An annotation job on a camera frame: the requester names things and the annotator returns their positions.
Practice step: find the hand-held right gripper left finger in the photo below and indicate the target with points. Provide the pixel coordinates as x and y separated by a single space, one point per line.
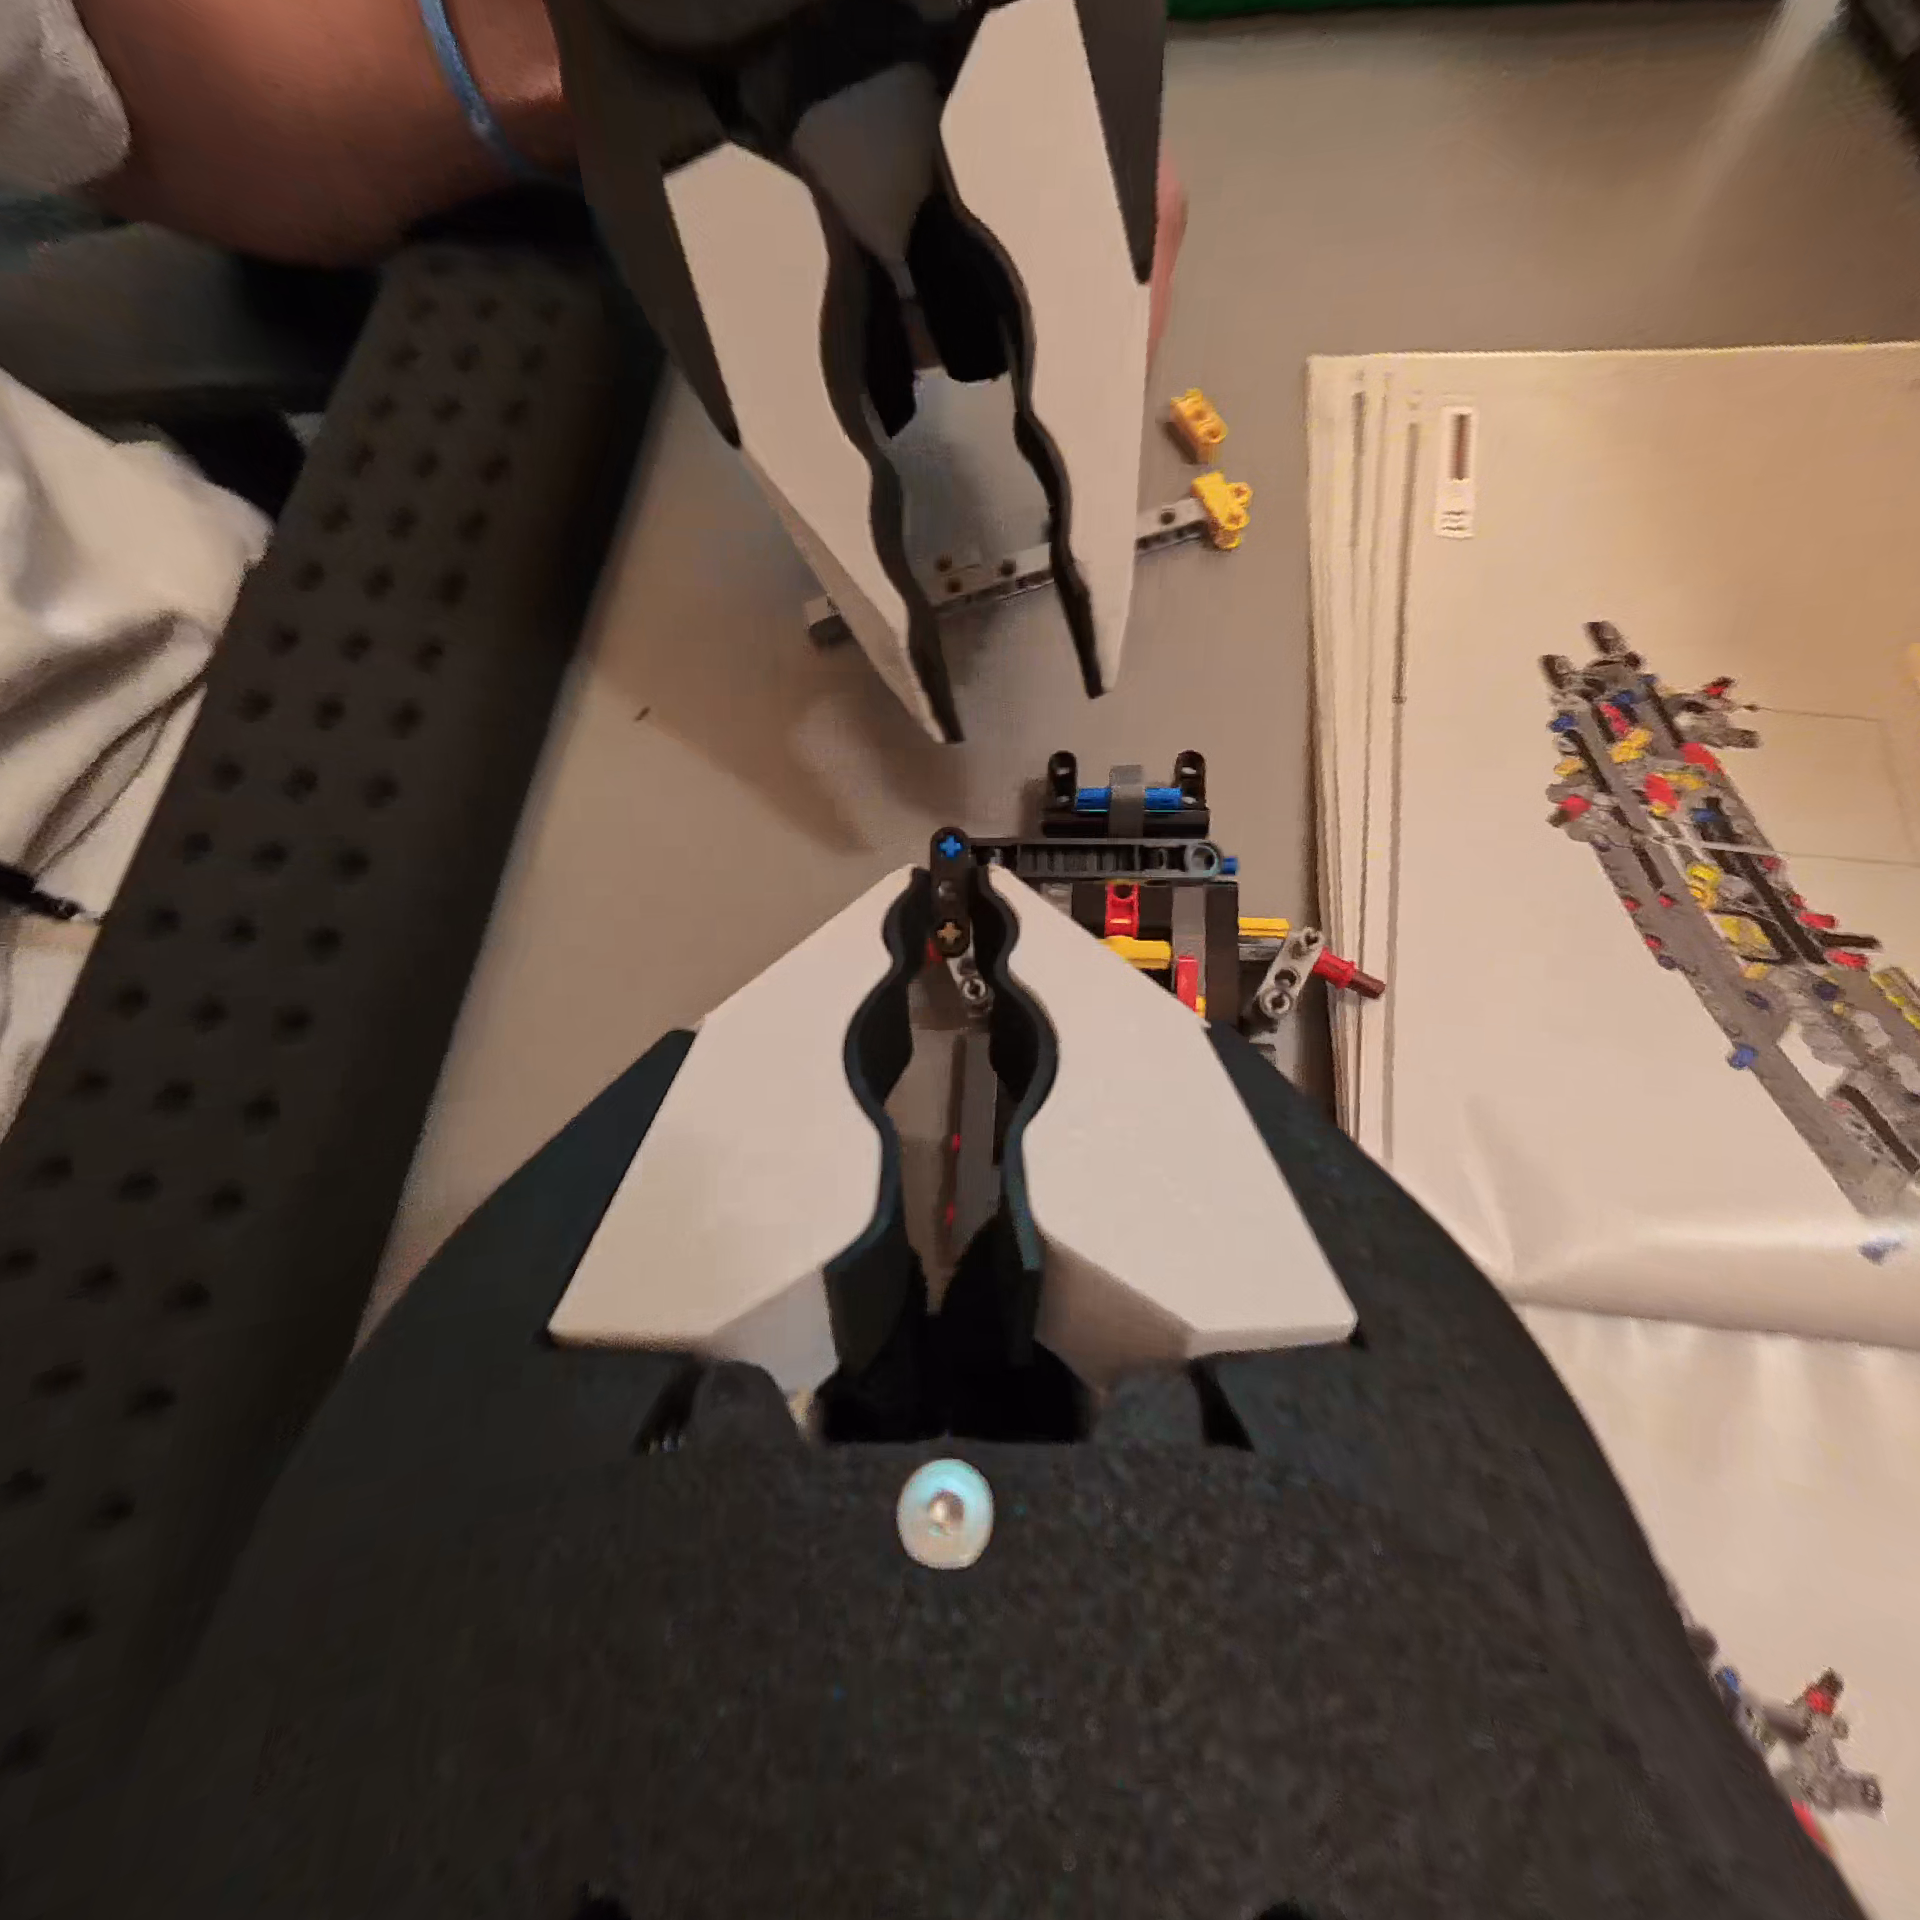
718 1200

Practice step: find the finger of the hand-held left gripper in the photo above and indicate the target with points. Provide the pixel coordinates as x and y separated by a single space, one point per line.
766 374
1080 374

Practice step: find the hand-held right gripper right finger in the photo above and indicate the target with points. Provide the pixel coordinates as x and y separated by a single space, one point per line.
1172 1200

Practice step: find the toy car chassis model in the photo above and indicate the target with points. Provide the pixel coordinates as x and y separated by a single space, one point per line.
1185 928

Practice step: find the small black beam piece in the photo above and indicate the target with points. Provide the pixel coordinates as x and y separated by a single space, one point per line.
952 895

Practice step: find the person's left forearm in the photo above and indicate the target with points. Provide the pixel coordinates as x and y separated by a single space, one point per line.
301 118

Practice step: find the blue wristband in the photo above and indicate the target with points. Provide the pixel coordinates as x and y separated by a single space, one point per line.
466 80

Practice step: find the grey beam with yellow connectors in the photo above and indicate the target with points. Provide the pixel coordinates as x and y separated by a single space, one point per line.
1201 516

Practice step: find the building instruction booklet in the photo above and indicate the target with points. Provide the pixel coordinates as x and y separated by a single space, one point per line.
1501 975

